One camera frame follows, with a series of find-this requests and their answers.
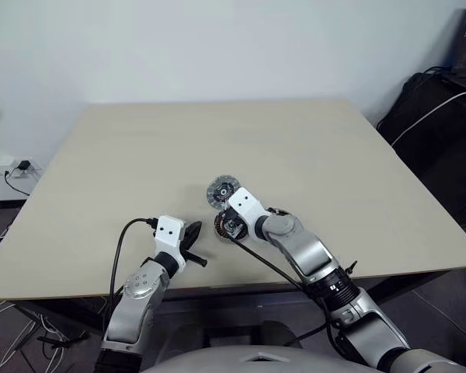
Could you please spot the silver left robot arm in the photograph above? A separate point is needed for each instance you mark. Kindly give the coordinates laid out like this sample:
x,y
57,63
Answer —
x,y
140,287

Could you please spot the spoked metal rotor disc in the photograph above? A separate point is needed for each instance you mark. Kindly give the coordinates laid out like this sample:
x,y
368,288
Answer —
x,y
219,191

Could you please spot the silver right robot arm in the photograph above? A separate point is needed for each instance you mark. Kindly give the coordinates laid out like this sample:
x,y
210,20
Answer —
x,y
310,252

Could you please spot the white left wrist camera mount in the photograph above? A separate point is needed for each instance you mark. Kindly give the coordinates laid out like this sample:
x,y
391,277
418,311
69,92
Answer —
x,y
169,233

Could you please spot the black bag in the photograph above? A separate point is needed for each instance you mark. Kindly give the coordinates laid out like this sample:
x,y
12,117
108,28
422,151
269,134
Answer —
x,y
431,136

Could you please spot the beige wooden table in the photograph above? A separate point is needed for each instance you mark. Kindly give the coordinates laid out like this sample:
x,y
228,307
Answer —
x,y
217,147

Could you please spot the dark motor part with copper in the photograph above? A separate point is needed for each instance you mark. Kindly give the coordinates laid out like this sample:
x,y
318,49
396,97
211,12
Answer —
x,y
279,212

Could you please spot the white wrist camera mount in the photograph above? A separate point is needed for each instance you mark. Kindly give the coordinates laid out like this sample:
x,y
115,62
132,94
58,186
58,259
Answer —
x,y
244,206
169,233

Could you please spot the black plug adapter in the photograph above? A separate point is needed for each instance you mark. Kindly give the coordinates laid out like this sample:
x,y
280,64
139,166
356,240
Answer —
x,y
23,165

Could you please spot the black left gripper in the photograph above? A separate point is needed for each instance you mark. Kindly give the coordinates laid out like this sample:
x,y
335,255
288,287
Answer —
x,y
185,241

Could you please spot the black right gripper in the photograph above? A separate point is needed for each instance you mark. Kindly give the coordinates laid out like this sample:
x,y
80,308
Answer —
x,y
235,229

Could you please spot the dark rounded shape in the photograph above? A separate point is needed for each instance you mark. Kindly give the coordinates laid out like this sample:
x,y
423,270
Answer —
x,y
275,334

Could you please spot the silver robot torso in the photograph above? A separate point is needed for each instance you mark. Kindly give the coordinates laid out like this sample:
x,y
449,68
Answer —
x,y
256,361

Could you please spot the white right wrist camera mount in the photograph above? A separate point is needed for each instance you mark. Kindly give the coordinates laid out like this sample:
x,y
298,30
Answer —
x,y
244,206

